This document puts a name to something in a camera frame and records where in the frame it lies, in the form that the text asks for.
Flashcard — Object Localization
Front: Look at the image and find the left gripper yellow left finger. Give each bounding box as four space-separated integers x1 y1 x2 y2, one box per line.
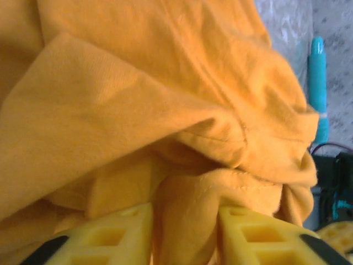
22 203 154 265

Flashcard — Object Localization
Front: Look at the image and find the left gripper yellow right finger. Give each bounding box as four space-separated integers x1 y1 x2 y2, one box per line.
217 205 352 265

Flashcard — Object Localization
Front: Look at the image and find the orange t-shirt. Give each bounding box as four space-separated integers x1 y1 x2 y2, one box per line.
0 0 320 265

